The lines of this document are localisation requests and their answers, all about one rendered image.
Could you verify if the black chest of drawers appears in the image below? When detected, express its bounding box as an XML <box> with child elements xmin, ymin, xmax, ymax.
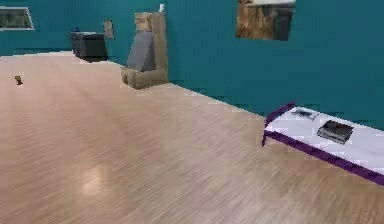
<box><xmin>70</xmin><ymin>31</ymin><xmax>109</xmax><ymax>63</ymax></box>

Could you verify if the tan armchair with grey cushion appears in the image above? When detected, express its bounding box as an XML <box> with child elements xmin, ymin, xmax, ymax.
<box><xmin>120</xmin><ymin>11</ymin><xmax>169</xmax><ymax>90</ymax></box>

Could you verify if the dark bound pair of books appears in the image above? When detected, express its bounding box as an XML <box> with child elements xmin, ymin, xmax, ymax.
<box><xmin>316</xmin><ymin>119</ymin><xmax>355</xmax><ymax>145</ymax></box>

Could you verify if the brown framed wall picture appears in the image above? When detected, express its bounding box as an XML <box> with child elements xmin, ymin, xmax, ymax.
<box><xmin>235</xmin><ymin>0</ymin><xmax>297</xmax><ymax>42</ymax></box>

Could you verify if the purple framed white bed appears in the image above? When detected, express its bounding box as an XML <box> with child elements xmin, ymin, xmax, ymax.
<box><xmin>261</xmin><ymin>101</ymin><xmax>384</xmax><ymax>187</ymax></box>

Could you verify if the small grey wall picture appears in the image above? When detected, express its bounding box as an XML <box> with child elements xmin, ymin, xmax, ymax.
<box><xmin>102</xmin><ymin>19</ymin><xmax>115</xmax><ymax>40</ymax></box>

